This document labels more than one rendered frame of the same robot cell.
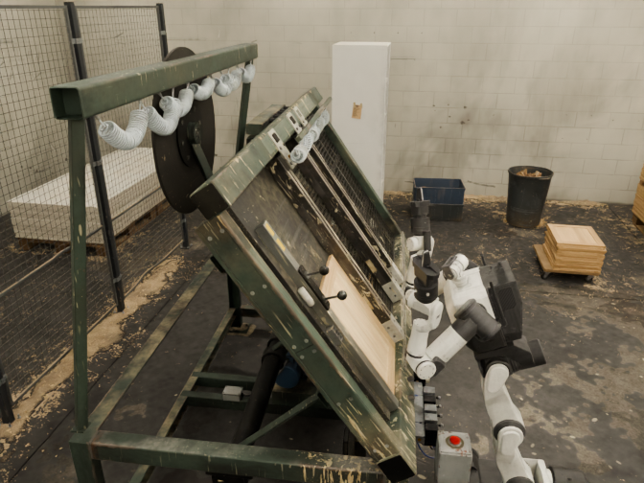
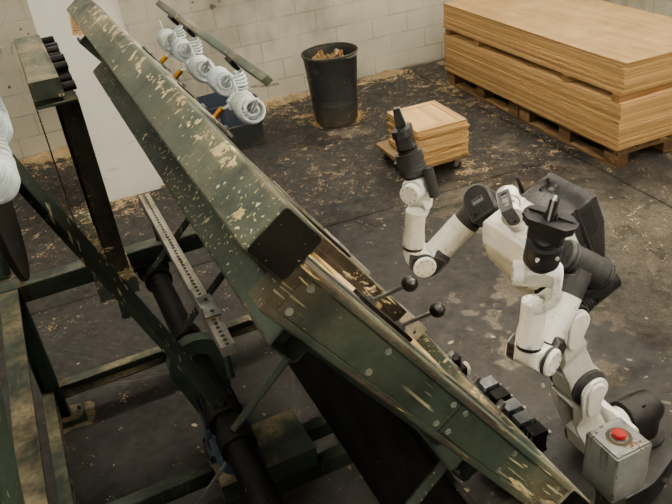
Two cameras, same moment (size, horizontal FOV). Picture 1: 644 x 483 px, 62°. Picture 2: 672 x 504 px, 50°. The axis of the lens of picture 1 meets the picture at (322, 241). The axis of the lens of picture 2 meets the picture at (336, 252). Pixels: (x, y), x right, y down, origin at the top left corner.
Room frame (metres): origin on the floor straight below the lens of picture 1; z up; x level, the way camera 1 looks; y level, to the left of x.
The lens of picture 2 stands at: (0.72, 0.75, 2.42)
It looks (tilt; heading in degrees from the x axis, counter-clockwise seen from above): 31 degrees down; 331
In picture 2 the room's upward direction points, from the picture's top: 7 degrees counter-clockwise
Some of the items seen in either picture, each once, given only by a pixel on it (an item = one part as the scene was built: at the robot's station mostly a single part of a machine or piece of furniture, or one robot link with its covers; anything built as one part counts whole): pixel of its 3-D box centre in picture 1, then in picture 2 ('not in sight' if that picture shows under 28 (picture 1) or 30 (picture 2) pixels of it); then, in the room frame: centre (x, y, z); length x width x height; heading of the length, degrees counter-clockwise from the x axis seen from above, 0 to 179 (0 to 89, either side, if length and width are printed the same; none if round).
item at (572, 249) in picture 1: (566, 251); (420, 139); (4.86, -2.42, 0.20); 0.61 x 0.53 x 0.40; 170
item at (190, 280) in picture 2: not in sight; (178, 259); (3.14, 0.11, 1.00); 1.30 x 0.05 x 0.04; 172
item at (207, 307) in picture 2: not in sight; (205, 301); (2.73, 0.17, 1.05); 0.14 x 0.06 x 0.05; 172
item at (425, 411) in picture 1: (425, 411); (497, 411); (2.00, -0.49, 0.69); 0.50 x 0.14 x 0.24; 172
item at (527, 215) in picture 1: (526, 196); (333, 86); (6.17, -2.46, 0.33); 0.52 x 0.51 x 0.65; 170
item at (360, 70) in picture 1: (359, 136); (88, 61); (6.33, -0.45, 1.03); 0.61 x 0.58 x 2.05; 170
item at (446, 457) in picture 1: (452, 460); (615, 460); (1.55, -0.49, 0.84); 0.12 x 0.12 x 0.18; 82
